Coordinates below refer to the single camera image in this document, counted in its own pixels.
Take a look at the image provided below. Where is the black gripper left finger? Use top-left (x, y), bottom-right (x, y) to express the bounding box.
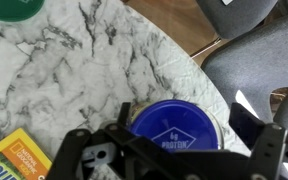
top-left (45, 101), bottom-right (187, 180)

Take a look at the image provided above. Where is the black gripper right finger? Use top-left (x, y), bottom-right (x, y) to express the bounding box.
top-left (229, 101), bottom-right (288, 180)

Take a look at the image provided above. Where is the yellow dog picture book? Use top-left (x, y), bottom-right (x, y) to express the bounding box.
top-left (0, 127), bottom-right (54, 180)

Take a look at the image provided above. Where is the grey upholstered chair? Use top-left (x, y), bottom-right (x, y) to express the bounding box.
top-left (200, 9), bottom-right (288, 124)
top-left (195, 0), bottom-right (280, 41)

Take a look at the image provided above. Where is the green round plastic lid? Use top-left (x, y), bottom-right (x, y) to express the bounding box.
top-left (0, 0), bottom-right (47, 23)

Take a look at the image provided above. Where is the thin white cable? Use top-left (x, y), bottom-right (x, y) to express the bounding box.
top-left (189, 38), bottom-right (224, 59)

